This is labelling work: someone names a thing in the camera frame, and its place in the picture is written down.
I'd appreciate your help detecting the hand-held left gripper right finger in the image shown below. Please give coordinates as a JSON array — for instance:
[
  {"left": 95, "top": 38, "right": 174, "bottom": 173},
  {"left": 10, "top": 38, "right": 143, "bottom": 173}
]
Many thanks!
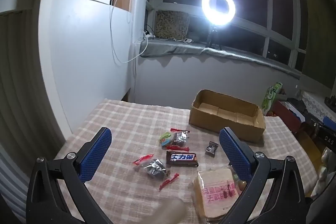
[{"left": 219, "top": 127, "right": 306, "bottom": 224}]

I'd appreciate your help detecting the white wardrobe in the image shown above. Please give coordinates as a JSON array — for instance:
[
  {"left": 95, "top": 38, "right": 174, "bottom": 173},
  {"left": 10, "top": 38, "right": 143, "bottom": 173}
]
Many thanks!
[{"left": 38, "top": 0, "right": 137, "bottom": 140}]

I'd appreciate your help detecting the pink checked tablecloth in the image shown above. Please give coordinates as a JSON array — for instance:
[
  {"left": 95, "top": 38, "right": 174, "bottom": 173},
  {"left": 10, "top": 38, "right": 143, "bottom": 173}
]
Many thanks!
[{"left": 56, "top": 98, "right": 319, "bottom": 224}]

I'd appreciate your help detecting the grey windowsill cloth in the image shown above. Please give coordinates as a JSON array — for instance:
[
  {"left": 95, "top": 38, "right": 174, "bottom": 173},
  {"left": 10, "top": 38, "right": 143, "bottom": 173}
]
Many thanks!
[{"left": 140, "top": 38, "right": 302, "bottom": 80}]

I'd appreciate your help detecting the beige cloth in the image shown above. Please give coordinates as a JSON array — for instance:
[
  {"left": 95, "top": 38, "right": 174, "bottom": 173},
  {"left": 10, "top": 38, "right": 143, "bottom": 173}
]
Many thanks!
[{"left": 143, "top": 198, "right": 188, "bottom": 224}]

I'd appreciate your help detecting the white window frame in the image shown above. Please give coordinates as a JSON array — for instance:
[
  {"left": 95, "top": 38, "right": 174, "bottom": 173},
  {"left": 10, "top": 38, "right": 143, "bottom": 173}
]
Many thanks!
[{"left": 146, "top": 0, "right": 309, "bottom": 75}]

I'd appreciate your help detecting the red box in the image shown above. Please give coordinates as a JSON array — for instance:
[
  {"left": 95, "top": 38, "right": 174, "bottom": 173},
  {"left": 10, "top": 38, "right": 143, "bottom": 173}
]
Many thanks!
[{"left": 272, "top": 101, "right": 306, "bottom": 134}]

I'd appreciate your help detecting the clear red-ended snack packet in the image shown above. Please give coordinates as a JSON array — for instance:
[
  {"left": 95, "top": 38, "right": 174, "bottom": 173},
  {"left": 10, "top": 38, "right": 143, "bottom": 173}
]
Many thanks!
[
  {"left": 168, "top": 128, "right": 191, "bottom": 151},
  {"left": 133, "top": 154, "right": 180, "bottom": 191}
]

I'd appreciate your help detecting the green candy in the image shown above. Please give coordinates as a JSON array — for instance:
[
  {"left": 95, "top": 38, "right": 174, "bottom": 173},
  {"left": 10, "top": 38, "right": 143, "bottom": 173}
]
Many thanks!
[{"left": 228, "top": 166, "right": 239, "bottom": 182}]

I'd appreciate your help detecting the olive curtain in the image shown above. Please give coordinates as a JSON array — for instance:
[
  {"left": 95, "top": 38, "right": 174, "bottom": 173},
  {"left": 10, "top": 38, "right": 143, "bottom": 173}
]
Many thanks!
[{"left": 299, "top": 0, "right": 336, "bottom": 90}]

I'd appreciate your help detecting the speckled cushion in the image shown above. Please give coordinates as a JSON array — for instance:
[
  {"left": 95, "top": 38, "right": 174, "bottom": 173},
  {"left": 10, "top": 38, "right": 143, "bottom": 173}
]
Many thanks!
[{"left": 155, "top": 10, "right": 190, "bottom": 41}]

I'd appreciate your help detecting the black light tripod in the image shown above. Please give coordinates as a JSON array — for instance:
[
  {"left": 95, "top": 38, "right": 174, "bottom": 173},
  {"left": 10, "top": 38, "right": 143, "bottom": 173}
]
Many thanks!
[{"left": 206, "top": 25, "right": 223, "bottom": 51}]

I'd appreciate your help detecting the sliced bread packet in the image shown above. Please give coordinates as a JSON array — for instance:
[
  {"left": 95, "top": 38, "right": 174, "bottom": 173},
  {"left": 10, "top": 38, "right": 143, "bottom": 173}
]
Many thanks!
[{"left": 193, "top": 165, "right": 243, "bottom": 220}]

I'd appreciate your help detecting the cardboard box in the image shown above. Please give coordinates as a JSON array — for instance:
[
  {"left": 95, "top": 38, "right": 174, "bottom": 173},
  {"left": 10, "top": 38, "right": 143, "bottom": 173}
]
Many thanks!
[{"left": 188, "top": 89, "right": 266, "bottom": 143}]

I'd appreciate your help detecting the grey pleated curtain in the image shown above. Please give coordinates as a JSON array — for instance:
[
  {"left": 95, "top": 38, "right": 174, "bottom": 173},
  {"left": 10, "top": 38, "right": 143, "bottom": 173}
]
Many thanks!
[{"left": 0, "top": 0, "right": 66, "bottom": 219}]

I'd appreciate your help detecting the black case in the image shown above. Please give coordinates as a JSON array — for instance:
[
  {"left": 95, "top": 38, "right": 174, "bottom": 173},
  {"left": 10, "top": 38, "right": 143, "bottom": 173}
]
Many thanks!
[{"left": 306, "top": 114, "right": 336, "bottom": 147}]

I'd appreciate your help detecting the brown chocolate bar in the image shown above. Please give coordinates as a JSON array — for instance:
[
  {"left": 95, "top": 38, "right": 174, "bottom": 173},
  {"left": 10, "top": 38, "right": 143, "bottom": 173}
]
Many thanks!
[{"left": 166, "top": 151, "right": 199, "bottom": 167}]

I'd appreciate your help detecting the ring light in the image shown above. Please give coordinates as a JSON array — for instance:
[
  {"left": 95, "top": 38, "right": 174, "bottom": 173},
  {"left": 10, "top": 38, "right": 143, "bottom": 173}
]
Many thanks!
[{"left": 202, "top": 0, "right": 236, "bottom": 25}]

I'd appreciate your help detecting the green printed bag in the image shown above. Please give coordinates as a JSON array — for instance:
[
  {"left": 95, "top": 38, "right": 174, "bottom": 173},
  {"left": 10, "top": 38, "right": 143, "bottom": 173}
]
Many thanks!
[{"left": 262, "top": 82, "right": 284, "bottom": 115}]

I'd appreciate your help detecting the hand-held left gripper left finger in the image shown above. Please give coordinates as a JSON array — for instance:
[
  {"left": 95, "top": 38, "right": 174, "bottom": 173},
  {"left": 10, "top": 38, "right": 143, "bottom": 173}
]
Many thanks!
[{"left": 25, "top": 127, "right": 113, "bottom": 224}]

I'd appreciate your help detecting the small dark candy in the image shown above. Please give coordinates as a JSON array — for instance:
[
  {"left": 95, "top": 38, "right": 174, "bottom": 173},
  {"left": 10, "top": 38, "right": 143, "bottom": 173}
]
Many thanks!
[{"left": 205, "top": 141, "right": 219, "bottom": 155}]

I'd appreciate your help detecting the green snack packet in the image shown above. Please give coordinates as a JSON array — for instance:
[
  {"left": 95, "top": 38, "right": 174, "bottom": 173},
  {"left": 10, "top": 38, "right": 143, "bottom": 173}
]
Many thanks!
[{"left": 158, "top": 132, "right": 175, "bottom": 147}]

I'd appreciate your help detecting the white lace cloth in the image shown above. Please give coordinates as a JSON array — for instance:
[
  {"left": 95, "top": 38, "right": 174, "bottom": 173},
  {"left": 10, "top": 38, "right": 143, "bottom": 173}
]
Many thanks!
[{"left": 302, "top": 91, "right": 336, "bottom": 119}]

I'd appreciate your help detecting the white bag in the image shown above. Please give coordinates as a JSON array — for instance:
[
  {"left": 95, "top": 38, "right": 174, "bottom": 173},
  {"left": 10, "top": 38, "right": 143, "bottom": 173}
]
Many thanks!
[{"left": 315, "top": 148, "right": 336, "bottom": 198}]

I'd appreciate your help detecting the white cable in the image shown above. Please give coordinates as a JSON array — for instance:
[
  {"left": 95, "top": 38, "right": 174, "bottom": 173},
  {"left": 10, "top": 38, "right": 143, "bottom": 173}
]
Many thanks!
[{"left": 109, "top": 0, "right": 149, "bottom": 64}]

